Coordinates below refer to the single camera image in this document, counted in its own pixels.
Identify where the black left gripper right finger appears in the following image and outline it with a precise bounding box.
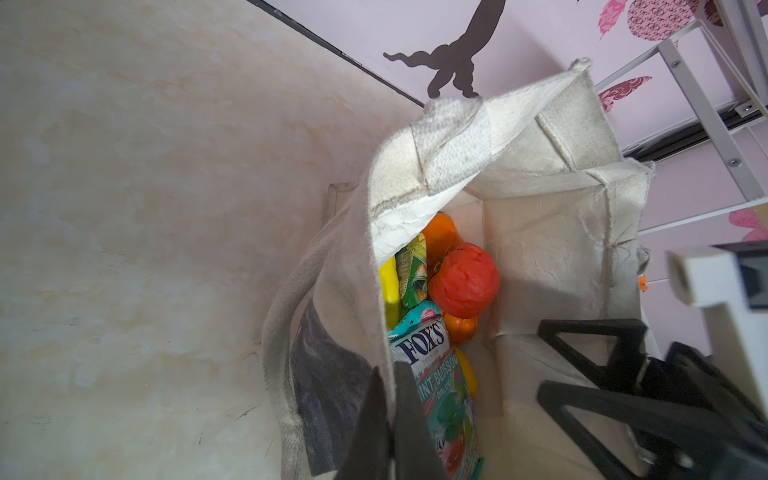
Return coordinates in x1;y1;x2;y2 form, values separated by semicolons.
393;362;448;480

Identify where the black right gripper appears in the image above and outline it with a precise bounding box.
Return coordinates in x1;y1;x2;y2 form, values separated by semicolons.
537;319;767;479

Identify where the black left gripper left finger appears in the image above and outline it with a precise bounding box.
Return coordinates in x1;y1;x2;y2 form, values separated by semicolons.
335;368;391;480

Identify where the yellow orange apple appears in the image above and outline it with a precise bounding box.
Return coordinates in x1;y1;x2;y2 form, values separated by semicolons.
454;347;479;400

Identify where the teal striped candy bag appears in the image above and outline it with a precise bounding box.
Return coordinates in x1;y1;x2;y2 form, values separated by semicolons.
389;300;483;479

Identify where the orange tangerine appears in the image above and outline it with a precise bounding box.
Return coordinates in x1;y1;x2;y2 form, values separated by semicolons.
443;314;479;346
422;212;463;274

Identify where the yellow banana bunch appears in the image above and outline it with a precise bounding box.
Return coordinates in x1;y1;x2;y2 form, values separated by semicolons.
379;257;402;330

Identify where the red tomato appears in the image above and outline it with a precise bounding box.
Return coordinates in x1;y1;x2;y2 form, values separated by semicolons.
428;243;501;319

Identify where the green candy bag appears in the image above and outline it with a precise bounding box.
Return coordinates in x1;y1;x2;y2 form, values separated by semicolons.
395;233;428;311

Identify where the cream canvas grocery bag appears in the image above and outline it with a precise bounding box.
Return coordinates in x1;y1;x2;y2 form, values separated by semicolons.
263;59;654;479

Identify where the orange Fox's candy bag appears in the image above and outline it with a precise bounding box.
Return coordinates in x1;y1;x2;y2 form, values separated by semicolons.
638;275;649;292

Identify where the white wood two-tier shelf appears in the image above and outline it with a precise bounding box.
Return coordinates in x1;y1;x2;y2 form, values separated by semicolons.
596;1;767;236

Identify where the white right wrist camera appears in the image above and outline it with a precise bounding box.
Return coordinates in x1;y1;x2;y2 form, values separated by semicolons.
666;241;767;414

